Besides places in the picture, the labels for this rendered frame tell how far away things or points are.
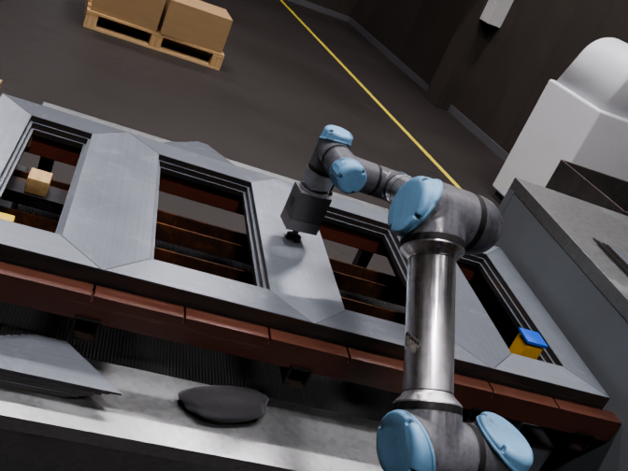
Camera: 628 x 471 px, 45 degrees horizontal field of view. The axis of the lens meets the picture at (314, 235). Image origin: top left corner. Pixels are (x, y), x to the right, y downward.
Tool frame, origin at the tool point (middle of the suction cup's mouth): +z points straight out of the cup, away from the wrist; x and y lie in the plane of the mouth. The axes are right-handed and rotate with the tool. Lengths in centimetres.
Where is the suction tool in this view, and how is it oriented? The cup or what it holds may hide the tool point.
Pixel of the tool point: (291, 241)
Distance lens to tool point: 192.2
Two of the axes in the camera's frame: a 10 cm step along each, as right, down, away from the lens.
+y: -8.9, -1.9, -4.2
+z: -3.8, 8.4, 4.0
